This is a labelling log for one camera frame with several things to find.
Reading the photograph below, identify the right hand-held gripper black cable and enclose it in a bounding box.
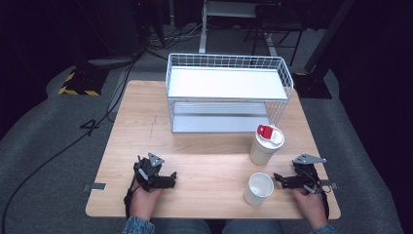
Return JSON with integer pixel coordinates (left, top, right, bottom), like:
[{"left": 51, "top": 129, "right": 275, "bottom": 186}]
[{"left": 311, "top": 174, "right": 333, "bottom": 220}]

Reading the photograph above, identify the yellow black striped stand base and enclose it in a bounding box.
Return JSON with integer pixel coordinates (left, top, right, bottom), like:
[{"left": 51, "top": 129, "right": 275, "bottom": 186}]
[{"left": 57, "top": 67, "right": 110, "bottom": 98}]

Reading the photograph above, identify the person's left leg in jeans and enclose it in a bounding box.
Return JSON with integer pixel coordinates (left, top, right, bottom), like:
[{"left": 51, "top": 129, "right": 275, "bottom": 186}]
[{"left": 151, "top": 217, "right": 212, "bottom": 234}]

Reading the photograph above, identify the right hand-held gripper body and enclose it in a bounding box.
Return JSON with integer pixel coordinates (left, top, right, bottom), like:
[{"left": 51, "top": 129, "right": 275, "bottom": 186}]
[{"left": 291, "top": 153, "right": 333, "bottom": 195}]

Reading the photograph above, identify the bundle of floor cables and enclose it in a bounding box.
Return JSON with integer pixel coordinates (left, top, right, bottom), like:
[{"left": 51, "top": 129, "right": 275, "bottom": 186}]
[{"left": 141, "top": 21, "right": 209, "bottom": 61}]

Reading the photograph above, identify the black stand with square base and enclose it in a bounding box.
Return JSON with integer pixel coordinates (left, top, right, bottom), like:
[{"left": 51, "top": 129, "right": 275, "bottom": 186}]
[{"left": 291, "top": 0, "right": 357, "bottom": 100}]

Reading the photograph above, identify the person's right hand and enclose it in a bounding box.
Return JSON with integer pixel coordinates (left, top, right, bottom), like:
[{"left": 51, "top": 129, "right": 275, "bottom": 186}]
[{"left": 291, "top": 186, "right": 329, "bottom": 230}]

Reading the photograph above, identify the white wire shelf rack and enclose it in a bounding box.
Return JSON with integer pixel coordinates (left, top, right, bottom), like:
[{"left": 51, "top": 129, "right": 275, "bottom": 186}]
[{"left": 165, "top": 53, "right": 295, "bottom": 135}]

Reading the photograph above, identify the long black floor cable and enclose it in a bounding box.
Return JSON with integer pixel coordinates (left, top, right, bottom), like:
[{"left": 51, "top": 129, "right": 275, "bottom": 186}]
[{"left": 1, "top": 53, "right": 141, "bottom": 234}]

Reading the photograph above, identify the person's leg in jeans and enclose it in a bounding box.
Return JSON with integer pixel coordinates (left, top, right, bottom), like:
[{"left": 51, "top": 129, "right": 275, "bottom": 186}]
[
  {"left": 221, "top": 219, "right": 286, "bottom": 234},
  {"left": 151, "top": 217, "right": 212, "bottom": 234}
]

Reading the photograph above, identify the white paper cup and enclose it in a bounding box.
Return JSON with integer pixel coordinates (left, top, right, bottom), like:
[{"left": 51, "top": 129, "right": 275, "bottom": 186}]
[{"left": 243, "top": 172, "right": 276, "bottom": 207}]

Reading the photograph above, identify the person's left hand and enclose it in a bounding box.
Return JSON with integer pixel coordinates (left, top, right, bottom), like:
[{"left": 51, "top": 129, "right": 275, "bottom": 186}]
[{"left": 129, "top": 185, "right": 164, "bottom": 222}]

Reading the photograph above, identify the left hand-held gripper black cable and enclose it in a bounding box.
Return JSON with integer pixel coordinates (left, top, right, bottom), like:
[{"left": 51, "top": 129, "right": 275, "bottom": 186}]
[{"left": 123, "top": 169, "right": 141, "bottom": 219}]

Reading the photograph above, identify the black chair frame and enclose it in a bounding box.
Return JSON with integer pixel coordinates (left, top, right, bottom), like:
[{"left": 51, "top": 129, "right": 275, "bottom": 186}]
[{"left": 243, "top": 2, "right": 309, "bottom": 67}]

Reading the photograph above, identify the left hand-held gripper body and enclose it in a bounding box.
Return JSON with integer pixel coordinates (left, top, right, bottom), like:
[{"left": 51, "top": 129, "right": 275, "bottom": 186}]
[{"left": 132, "top": 152, "right": 166, "bottom": 193}]

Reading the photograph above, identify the person's right leg in jeans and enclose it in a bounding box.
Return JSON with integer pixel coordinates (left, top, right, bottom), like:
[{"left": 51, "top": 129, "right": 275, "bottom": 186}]
[{"left": 221, "top": 219, "right": 286, "bottom": 234}]

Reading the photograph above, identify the grey flat stand base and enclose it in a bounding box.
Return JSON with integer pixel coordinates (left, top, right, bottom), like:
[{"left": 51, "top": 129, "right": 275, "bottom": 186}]
[{"left": 87, "top": 56, "right": 134, "bottom": 68}]

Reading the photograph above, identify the white cup with red lid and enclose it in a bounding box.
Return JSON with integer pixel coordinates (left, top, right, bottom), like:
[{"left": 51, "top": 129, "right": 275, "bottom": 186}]
[{"left": 248, "top": 124, "right": 286, "bottom": 167}]

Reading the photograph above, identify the hand-held gripper black cable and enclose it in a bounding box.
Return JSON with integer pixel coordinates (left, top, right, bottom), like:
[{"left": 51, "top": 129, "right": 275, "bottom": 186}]
[
  {"left": 311, "top": 174, "right": 333, "bottom": 220},
  {"left": 123, "top": 169, "right": 141, "bottom": 219}
]

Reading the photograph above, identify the white metal desk frame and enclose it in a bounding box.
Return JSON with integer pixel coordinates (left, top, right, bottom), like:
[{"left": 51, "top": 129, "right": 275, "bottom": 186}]
[{"left": 198, "top": 0, "right": 281, "bottom": 57}]

